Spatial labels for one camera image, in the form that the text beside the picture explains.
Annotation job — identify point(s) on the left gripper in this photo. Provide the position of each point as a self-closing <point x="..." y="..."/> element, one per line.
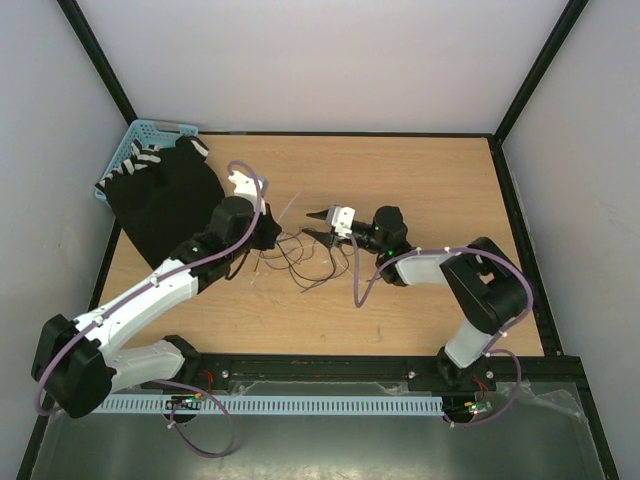
<point x="270" y="230"/>

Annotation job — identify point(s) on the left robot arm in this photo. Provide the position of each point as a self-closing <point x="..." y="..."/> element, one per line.
<point x="79" y="362"/>

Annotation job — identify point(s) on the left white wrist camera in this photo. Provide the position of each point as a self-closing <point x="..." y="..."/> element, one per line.
<point x="244" y="186"/>

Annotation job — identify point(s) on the left circuit board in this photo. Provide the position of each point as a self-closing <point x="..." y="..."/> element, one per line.
<point x="184" y="402"/>

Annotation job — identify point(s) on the right circuit board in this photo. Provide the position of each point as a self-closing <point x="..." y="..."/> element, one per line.
<point x="478" y="407"/>

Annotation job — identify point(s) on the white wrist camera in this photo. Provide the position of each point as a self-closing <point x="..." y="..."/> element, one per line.
<point x="244" y="186"/>
<point x="343" y="212"/>

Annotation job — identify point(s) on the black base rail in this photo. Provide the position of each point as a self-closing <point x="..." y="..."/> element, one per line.
<point x="420" y="373"/>

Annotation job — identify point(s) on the right black frame post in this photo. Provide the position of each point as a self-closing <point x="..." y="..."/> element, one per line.
<point x="551" y="47"/>

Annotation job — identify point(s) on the light blue slotted cable duct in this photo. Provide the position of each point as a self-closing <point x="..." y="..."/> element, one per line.
<point x="281" y="405"/>

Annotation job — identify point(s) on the circuit board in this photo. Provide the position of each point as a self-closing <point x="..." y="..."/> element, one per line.
<point x="478" y="407"/>
<point x="184" y="402"/>

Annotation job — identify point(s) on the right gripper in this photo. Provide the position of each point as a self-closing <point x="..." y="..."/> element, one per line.
<point x="324" y="239"/>

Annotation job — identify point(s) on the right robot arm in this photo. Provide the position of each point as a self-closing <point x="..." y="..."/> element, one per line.
<point x="491" y="291"/>

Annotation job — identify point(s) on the black frame post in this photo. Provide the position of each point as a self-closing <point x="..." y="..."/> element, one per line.
<point x="84" y="33"/>
<point x="551" y="47"/>

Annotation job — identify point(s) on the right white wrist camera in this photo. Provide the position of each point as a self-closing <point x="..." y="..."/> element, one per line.
<point x="343" y="212"/>

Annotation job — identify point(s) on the left black frame post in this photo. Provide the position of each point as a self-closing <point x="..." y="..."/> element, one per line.
<point x="84" y="33"/>

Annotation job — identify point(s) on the black white striped cloth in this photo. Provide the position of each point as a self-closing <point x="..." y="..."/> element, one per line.
<point x="185" y="148"/>

